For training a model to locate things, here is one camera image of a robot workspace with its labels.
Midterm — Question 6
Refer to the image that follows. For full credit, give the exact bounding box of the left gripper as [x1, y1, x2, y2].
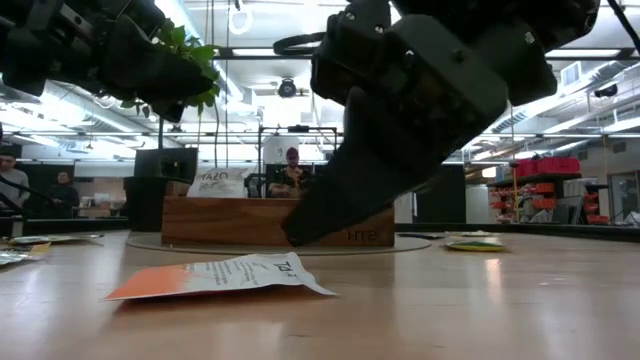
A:
[29, 0, 215, 124]

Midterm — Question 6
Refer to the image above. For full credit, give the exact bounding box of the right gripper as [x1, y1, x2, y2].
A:
[281, 13, 509, 247]

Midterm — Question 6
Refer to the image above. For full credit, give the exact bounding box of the orange white tea packet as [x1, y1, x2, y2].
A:
[103, 251, 339, 302]
[186, 167, 250, 200]

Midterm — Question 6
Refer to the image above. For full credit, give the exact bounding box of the yellow green tea packet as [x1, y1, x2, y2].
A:
[0, 242, 52, 267]
[7, 233, 105, 246]
[443, 238, 509, 253]
[444, 229, 499, 239]

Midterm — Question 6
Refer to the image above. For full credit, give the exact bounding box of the wooden tea organizer box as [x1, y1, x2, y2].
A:
[160, 180, 396, 248]

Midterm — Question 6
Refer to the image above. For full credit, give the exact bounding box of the white cloth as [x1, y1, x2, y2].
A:
[393, 192, 416, 225]

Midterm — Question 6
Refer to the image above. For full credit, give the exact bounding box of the round grey mat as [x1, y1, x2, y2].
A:
[124, 232, 434, 257]

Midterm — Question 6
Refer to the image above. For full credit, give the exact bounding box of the black monitor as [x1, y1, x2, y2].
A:
[133, 147, 199, 184]

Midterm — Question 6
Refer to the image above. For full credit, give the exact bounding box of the black partition panel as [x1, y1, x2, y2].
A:
[413, 172, 467, 225]

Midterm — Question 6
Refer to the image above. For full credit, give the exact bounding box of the person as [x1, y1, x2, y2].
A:
[0, 152, 31, 219]
[267, 146, 315, 200]
[47, 170, 81, 219]

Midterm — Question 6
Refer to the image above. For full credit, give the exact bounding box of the white board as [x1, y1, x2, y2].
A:
[263, 135, 300, 165]

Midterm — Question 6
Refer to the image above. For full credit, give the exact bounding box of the potted green plant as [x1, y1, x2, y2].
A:
[117, 17, 224, 233]

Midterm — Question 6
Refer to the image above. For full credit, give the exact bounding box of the yellow pole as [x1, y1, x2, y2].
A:
[508, 159, 522, 225]

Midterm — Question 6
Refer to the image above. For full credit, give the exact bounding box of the shelf with red bins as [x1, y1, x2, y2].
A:
[487, 156, 612, 226]

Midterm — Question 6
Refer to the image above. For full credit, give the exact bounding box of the white air vent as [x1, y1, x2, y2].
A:
[559, 61, 582, 89]

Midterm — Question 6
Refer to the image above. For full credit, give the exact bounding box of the black stand frame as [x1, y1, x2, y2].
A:
[257, 124, 340, 200]

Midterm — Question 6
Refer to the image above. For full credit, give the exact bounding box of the white hanging ring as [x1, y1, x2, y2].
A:
[227, 2, 254, 36]

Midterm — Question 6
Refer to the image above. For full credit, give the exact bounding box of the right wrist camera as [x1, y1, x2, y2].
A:
[309, 0, 401, 106]

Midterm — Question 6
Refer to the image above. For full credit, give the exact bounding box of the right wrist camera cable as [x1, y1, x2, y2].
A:
[272, 31, 329, 57]

